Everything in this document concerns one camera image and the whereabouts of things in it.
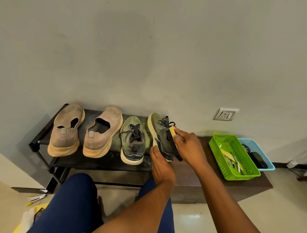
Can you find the person's left hand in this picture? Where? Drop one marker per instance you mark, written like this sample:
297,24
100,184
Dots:
162,168

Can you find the person's right hand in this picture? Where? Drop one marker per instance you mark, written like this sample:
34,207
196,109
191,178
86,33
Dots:
189,148

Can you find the yellow-edged shoe shine sponge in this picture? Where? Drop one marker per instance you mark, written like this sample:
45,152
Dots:
171,130

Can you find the green sneaker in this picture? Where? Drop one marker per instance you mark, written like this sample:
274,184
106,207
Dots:
133,146
158,129

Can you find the yellow sticky note pad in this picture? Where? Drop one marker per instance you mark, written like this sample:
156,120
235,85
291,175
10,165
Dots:
226,153

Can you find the beige suede shoe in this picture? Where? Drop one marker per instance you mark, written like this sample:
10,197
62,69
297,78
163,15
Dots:
64,141
108,117

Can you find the small dark packet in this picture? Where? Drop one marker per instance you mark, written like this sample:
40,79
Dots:
39,214

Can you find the person's left forearm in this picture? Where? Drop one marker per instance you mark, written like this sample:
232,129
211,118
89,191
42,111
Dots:
136,211

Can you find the person's right forearm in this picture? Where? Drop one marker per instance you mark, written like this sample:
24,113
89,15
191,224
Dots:
227,201

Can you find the dark brown low bench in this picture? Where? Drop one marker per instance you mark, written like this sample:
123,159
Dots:
192,182

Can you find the person's left foot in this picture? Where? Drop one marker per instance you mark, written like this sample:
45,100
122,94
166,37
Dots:
100,206

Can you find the green plastic basket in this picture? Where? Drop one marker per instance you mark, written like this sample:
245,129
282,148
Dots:
232,176

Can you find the round black polish tin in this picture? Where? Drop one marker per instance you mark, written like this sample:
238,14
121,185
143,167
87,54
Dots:
245,148

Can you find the light blue plastic basket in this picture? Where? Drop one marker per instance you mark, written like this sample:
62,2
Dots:
257,145

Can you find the black metal shoe rack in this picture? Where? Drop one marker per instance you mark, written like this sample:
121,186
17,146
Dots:
88,117

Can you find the dark skirting strip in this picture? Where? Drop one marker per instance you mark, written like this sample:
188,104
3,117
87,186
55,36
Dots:
280,165

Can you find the dark blue trousers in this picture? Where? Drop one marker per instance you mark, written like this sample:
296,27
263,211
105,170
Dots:
72,206

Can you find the grey furniture base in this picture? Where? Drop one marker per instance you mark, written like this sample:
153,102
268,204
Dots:
292,164

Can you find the brown wooden furniture leg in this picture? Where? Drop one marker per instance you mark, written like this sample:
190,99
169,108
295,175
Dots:
302,178

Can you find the white wall socket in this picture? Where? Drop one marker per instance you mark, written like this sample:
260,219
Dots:
225,114

